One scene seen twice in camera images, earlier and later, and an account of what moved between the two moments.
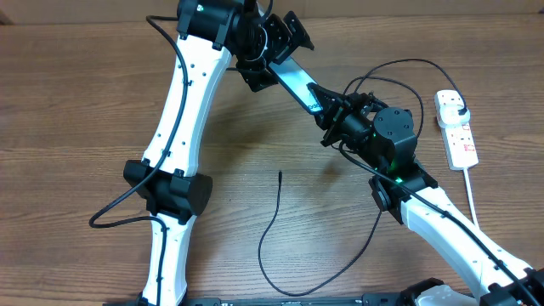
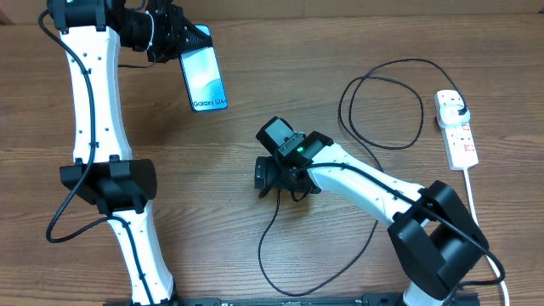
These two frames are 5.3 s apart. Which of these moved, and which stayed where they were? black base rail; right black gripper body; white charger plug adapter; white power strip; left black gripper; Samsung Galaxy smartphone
Moved: right black gripper body; left black gripper; Samsung Galaxy smartphone
Stayed: white power strip; white charger plug adapter; black base rail
